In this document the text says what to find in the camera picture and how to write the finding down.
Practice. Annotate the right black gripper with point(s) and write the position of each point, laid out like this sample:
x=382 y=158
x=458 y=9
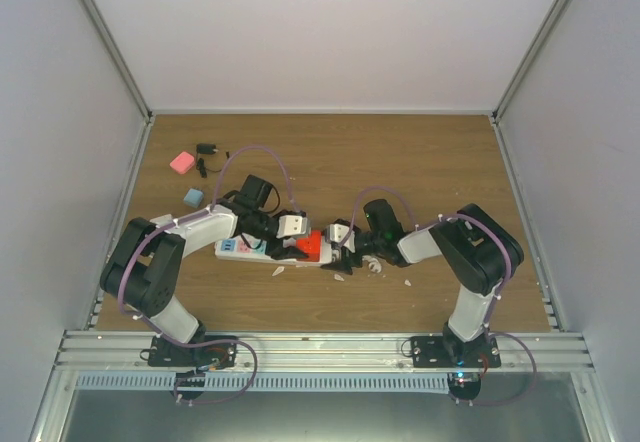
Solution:
x=347 y=261

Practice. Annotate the left aluminium frame post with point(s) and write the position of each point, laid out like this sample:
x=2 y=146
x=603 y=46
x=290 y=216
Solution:
x=109 y=43

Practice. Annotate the right aluminium frame post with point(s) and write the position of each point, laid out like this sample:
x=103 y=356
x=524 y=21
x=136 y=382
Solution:
x=541 y=37

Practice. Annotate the red cube socket adapter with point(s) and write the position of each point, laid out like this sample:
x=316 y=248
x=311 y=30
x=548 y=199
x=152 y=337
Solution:
x=310 y=247

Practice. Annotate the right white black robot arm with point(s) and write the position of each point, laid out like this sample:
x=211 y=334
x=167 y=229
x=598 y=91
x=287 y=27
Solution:
x=481 y=254

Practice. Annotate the pink plug adapter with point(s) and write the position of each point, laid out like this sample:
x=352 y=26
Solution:
x=183 y=163

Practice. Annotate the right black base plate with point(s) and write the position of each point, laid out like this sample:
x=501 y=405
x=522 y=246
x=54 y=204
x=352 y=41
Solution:
x=446 y=351

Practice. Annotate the aluminium frame post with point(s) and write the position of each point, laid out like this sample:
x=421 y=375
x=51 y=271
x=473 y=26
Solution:
x=109 y=43
x=541 y=37

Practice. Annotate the aluminium front rail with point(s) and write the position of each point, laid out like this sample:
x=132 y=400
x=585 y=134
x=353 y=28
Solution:
x=325 y=353

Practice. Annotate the black power adapter with cable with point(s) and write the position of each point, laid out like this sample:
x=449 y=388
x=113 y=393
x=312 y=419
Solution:
x=203 y=152

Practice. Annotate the white cube adapter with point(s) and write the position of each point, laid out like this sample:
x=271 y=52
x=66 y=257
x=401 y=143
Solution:
x=163 y=220

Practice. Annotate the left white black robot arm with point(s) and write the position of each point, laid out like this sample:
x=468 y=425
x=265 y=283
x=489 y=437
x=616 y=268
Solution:
x=143 y=269

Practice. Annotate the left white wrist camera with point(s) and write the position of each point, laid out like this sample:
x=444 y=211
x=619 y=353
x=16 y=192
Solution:
x=293 y=226

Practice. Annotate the white paper scraps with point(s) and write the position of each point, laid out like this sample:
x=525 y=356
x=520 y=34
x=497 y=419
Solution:
x=372 y=267

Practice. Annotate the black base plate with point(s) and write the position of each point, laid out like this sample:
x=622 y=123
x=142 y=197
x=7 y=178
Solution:
x=220 y=355
x=446 y=351

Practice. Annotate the grey slotted cable duct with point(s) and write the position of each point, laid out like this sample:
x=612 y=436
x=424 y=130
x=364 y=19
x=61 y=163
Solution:
x=265 y=382

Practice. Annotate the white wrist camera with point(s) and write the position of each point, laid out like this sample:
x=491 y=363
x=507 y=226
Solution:
x=337 y=233
x=293 y=226

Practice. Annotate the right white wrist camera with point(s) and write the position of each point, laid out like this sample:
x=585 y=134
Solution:
x=337 y=233

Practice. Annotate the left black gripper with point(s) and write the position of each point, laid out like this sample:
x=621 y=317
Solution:
x=278 y=251

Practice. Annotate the light blue plug adapter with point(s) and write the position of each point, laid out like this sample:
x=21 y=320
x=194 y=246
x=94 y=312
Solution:
x=193 y=198

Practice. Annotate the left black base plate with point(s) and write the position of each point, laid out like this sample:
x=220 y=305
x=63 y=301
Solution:
x=220 y=355

